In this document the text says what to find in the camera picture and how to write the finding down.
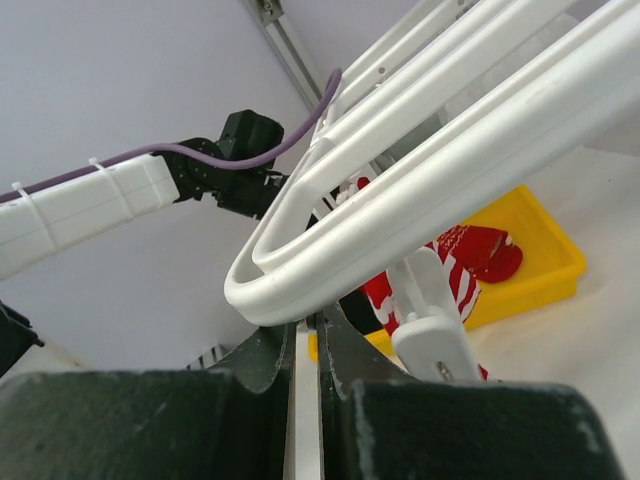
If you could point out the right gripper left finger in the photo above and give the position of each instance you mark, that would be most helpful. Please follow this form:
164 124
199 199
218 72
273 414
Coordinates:
226 422

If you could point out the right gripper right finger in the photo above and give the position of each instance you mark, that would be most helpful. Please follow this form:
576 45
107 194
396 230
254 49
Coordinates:
378 422

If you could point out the white hanger clip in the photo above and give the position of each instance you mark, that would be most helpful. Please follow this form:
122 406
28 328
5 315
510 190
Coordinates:
430 340

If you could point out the red white striped sock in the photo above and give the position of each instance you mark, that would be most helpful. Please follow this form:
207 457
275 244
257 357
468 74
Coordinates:
464 287

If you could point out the white plastic clip hanger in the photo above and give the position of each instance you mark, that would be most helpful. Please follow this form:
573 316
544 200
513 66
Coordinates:
572 90

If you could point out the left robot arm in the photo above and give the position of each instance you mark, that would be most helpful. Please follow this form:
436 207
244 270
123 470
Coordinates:
44 219

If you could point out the red sock in tray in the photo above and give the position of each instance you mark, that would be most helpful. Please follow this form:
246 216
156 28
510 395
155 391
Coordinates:
489 254

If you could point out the yellow plastic tray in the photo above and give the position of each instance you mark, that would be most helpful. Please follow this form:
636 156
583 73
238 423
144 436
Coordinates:
551 266

